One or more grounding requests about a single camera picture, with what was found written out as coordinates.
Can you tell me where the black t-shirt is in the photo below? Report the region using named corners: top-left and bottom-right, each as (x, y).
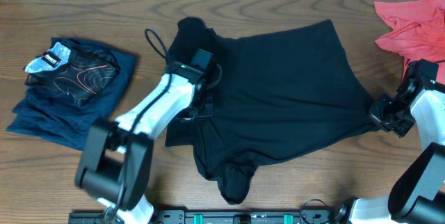
top-left (165, 17), bottom-right (376, 205)

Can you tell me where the coral red shirt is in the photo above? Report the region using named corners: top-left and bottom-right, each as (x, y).
top-left (374, 0), bottom-right (444, 83)

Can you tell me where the left black cable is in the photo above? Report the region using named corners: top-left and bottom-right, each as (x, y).
top-left (144, 28), bottom-right (168, 61)

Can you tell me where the folded black patterned shirt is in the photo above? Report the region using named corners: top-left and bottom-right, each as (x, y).
top-left (24, 40), bottom-right (120, 106)

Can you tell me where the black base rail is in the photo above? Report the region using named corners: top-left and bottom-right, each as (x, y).
top-left (67, 198), bottom-right (348, 224)

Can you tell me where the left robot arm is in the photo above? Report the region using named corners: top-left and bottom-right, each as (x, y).
top-left (69, 61), bottom-right (221, 223)

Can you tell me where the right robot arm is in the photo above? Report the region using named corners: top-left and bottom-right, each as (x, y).
top-left (331, 59), bottom-right (444, 224)

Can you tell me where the folded navy blue shirt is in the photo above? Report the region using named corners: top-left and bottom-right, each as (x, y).
top-left (7, 38), bottom-right (137, 150)

